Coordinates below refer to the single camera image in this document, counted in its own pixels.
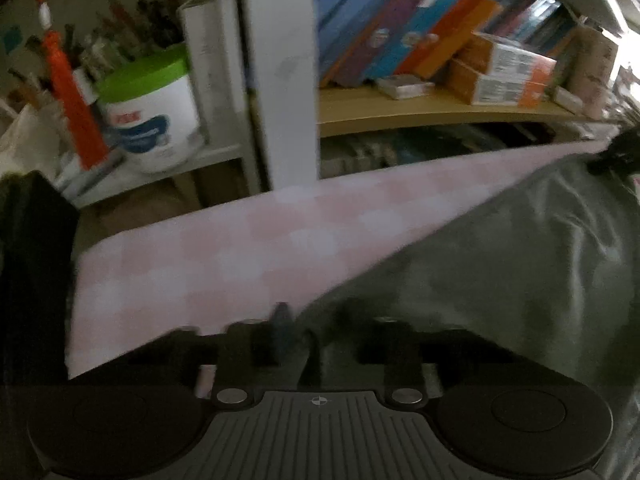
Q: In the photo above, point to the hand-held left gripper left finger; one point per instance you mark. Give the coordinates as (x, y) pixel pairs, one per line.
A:
(282, 330)

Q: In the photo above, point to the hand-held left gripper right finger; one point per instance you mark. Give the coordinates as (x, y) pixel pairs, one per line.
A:
(370, 340)

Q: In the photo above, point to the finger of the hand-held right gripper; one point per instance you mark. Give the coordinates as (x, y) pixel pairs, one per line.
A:
(617, 152)

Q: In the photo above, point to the grey sweater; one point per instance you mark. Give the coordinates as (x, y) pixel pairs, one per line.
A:
(500, 270)

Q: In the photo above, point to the white charger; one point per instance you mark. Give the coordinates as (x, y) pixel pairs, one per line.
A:
(565, 99)

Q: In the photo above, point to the pink printed tumbler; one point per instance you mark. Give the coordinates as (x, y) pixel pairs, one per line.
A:
(592, 70)

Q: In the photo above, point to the white wooden bookshelf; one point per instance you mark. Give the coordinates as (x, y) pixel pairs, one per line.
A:
(280, 110)

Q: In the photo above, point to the small red white box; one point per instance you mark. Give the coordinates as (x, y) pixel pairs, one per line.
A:
(405, 86)

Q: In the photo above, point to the white jar with green lid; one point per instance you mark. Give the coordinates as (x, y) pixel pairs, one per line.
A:
(150, 125)

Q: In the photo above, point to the row of blue and orange books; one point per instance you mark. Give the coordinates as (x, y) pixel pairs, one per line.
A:
(380, 15)

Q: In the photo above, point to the red tassel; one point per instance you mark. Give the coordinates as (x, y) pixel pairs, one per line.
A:
(75, 110)

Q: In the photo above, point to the holder with pencils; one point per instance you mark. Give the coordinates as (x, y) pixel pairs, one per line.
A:
(120, 25)

